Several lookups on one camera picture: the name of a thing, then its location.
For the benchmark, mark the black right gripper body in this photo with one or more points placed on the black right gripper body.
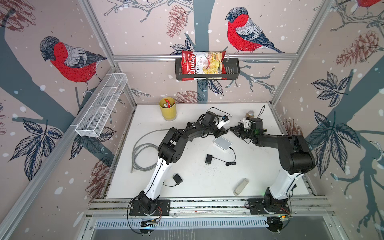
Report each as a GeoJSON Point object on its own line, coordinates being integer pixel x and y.
{"type": "Point", "coordinates": [243, 132]}

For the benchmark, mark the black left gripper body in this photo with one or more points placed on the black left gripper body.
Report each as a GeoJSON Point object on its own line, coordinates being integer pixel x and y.
{"type": "Point", "coordinates": [213, 129]}

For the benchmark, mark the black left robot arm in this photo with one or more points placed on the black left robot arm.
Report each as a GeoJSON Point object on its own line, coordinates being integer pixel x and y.
{"type": "Point", "coordinates": [171, 149]}

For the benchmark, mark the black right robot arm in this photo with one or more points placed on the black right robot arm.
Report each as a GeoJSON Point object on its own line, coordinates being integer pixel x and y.
{"type": "Point", "coordinates": [295, 157]}

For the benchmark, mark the yellow pen cup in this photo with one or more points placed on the yellow pen cup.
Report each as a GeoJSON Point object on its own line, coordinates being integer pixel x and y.
{"type": "Point", "coordinates": [168, 108]}

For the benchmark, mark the beige power strip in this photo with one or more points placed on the beige power strip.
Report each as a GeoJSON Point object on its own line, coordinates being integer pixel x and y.
{"type": "Point", "coordinates": [240, 187]}

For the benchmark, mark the red cassava chips bag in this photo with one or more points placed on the red cassava chips bag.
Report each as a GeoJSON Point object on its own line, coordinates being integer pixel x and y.
{"type": "Point", "coordinates": [202, 63]}

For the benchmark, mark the black wall plug adapter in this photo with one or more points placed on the black wall plug adapter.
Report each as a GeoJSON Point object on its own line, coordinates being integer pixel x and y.
{"type": "Point", "coordinates": [177, 178]}

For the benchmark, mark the black wire wall basket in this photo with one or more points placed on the black wire wall basket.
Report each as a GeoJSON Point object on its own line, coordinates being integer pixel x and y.
{"type": "Point", "coordinates": [230, 65]}

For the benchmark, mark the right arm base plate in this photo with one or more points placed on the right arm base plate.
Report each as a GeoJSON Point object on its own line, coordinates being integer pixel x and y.
{"type": "Point", "coordinates": [260, 206]}

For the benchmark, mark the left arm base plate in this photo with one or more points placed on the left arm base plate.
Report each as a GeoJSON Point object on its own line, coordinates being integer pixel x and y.
{"type": "Point", "coordinates": [142, 208]}

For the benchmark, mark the white mesh wall shelf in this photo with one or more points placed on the white mesh wall shelf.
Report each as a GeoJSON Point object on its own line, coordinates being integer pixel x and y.
{"type": "Point", "coordinates": [97, 115]}

